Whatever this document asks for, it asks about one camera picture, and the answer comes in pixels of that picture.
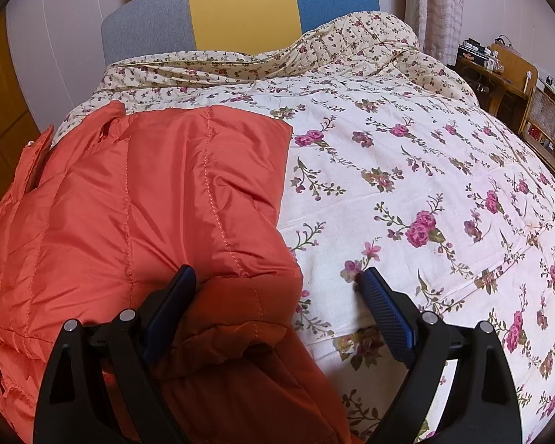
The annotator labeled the orange quilted blanket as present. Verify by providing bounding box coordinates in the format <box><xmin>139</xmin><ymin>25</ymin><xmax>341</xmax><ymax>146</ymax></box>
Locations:
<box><xmin>0</xmin><ymin>101</ymin><xmax>352</xmax><ymax>444</ymax></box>

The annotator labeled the floral bed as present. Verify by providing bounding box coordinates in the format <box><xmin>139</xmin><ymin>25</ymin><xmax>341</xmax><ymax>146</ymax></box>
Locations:
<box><xmin>50</xmin><ymin>11</ymin><xmax>555</xmax><ymax>444</ymax></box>

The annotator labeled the grey yellow blue headboard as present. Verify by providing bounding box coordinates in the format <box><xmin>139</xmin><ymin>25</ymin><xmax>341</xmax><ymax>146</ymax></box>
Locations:
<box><xmin>102</xmin><ymin>0</ymin><xmax>381</xmax><ymax>65</ymax></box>

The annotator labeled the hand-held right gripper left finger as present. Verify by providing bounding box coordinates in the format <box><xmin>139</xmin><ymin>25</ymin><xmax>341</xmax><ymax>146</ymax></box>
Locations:
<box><xmin>34</xmin><ymin>265</ymin><xmax>198</xmax><ymax>444</ymax></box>

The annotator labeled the patterned curtain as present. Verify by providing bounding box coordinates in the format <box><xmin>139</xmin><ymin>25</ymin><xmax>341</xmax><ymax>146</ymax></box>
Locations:
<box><xmin>415</xmin><ymin>0</ymin><xmax>466</xmax><ymax>68</ymax></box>

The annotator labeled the wooden chair with rattan back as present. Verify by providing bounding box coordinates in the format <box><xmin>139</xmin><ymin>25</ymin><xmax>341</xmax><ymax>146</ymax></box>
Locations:
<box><xmin>519</xmin><ymin>85</ymin><xmax>555</xmax><ymax>180</ymax></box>

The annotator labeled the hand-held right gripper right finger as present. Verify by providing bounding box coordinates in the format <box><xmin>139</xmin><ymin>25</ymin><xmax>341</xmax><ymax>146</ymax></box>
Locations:
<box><xmin>355</xmin><ymin>267</ymin><xmax>523</xmax><ymax>444</ymax></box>

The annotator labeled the small wooden side table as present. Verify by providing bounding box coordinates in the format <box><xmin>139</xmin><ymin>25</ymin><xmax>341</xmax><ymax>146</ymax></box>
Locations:
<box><xmin>455</xmin><ymin>53</ymin><xmax>532</xmax><ymax>136</ymax></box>

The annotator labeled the wooden wardrobe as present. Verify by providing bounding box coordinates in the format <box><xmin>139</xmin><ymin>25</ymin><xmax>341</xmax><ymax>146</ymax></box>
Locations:
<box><xmin>0</xmin><ymin>13</ymin><xmax>43</xmax><ymax>219</ymax></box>

